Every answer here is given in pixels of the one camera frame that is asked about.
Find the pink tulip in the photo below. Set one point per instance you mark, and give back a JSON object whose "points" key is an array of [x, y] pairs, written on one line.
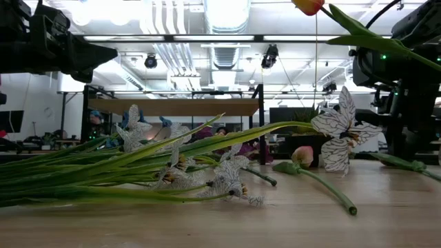
{"points": [[303, 155]]}

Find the long ceiling light strip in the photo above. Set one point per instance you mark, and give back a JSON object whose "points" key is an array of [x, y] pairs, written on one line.
{"points": [[213, 38]]}

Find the person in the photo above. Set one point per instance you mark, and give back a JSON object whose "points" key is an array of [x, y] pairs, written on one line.
{"points": [[96, 117], [221, 131]]}

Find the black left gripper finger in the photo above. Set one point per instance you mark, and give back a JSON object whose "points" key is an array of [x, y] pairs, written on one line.
{"points": [[89, 55]]}

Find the white veined flower bunch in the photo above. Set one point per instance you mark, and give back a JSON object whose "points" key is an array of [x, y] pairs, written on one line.
{"points": [[103, 165]]}

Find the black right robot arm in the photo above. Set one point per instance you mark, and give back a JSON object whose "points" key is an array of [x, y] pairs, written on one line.
{"points": [[413, 103]]}

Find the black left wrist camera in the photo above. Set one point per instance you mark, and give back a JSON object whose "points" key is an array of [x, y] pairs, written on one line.
{"points": [[50, 19]]}

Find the white ventilation duct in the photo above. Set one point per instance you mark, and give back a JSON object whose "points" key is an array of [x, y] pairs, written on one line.
{"points": [[227, 13]]}

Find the purple flower bunch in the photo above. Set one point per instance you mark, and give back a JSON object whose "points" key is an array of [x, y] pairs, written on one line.
{"points": [[248, 149]]}

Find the black ceiling spotlight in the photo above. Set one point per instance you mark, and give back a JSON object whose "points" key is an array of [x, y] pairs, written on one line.
{"points": [[150, 61], [329, 87], [269, 56]]}

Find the black monitor screen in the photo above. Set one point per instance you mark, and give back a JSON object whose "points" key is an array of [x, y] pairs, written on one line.
{"points": [[10, 120], [279, 120]]}

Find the succulent in black pot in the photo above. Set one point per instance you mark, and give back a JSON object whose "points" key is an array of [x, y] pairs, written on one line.
{"points": [[303, 139]]}

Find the wooden shelf black frame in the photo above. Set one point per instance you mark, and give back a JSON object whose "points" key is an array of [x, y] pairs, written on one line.
{"points": [[172, 106]]}

